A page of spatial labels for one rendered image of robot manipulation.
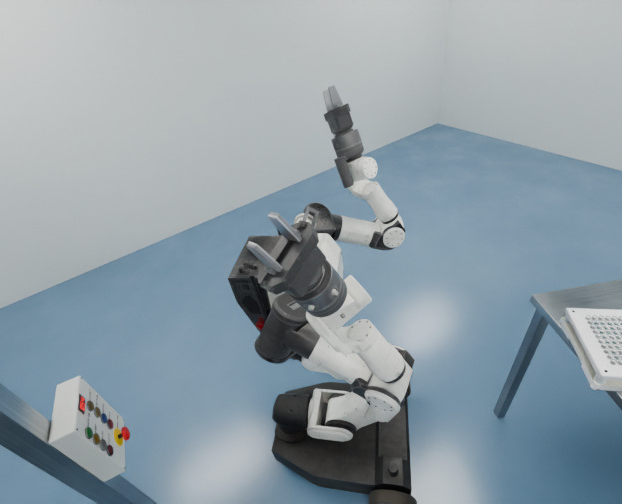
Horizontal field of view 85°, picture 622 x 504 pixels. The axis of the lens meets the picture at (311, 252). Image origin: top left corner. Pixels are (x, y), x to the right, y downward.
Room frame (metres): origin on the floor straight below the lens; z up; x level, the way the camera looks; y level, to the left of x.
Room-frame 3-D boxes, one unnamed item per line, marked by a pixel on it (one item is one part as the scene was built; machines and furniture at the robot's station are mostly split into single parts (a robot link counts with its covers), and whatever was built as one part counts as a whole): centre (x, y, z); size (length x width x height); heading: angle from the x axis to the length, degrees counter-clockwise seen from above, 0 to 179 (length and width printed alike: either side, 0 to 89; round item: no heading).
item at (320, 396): (0.77, 0.03, 0.28); 0.21 x 0.20 x 0.13; 74
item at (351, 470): (0.76, 0.00, 0.19); 0.64 x 0.52 x 0.33; 74
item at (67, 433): (0.50, 0.68, 0.97); 0.17 x 0.06 x 0.26; 20
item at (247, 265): (0.78, 0.07, 1.12); 0.34 x 0.30 x 0.36; 164
